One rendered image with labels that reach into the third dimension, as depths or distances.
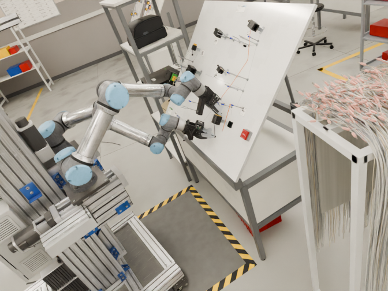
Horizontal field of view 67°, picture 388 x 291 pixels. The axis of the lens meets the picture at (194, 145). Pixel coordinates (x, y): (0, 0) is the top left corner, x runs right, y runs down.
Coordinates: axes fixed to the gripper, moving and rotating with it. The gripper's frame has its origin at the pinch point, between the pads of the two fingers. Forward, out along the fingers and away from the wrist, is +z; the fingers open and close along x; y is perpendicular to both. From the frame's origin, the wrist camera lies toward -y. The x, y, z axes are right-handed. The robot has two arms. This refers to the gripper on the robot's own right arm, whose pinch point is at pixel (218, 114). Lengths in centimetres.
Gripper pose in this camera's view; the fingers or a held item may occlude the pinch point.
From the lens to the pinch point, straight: 186.0
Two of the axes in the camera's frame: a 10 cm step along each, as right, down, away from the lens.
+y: 6.3, -7.8, 0.3
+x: -4.6, -3.4, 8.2
